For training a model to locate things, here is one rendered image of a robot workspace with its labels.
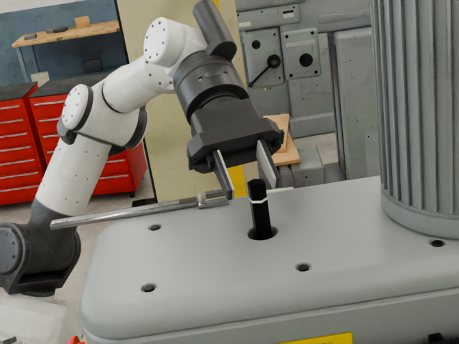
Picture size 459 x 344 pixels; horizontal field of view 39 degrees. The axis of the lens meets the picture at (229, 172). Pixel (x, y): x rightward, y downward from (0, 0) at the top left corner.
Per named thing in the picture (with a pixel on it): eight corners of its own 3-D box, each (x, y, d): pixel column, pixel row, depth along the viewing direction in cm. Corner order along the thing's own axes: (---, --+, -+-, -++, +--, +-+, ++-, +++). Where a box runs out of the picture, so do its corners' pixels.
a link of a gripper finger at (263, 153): (274, 176, 78) (256, 138, 82) (272, 192, 81) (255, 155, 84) (287, 173, 78) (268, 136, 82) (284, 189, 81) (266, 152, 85)
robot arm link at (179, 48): (155, 103, 88) (135, 49, 95) (218, 117, 94) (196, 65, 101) (197, 38, 82) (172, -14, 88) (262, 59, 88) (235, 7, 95)
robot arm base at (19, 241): (-34, 282, 116) (9, 305, 110) (-18, 211, 115) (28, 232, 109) (29, 275, 129) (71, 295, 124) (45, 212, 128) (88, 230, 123)
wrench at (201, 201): (49, 234, 88) (47, 228, 87) (54, 221, 91) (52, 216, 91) (229, 205, 88) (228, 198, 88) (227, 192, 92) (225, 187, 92)
